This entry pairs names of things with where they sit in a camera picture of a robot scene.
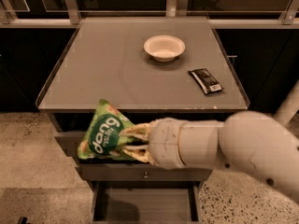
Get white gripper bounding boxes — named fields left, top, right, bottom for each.
left=120, top=118, right=185, bottom=170

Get grey drawer cabinet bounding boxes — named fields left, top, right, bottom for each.
left=35, top=15, right=250, bottom=224

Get white pole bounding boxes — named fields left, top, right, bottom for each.
left=274, top=80, right=299, bottom=126

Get grey bottom drawer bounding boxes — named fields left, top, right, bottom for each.
left=90, top=181, right=202, bottom=224

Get grey middle drawer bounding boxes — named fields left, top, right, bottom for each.
left=78, top=161, right=211, bottom=182

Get green rice chip bag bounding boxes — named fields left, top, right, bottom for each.
left=78, top=99, right=140, bottom=161

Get black snack bar wrapper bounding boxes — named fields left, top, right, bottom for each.
left=188, top=68, right=223, bottom=95

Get metal window railing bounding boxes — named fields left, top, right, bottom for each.
left=0, top=0, right=299, bottom=29

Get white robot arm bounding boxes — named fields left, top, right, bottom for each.
left=121, top=111, right=299, bottom=203

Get white paper bowl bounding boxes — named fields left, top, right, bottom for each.
left=143, top=35, right=186, bottom=63

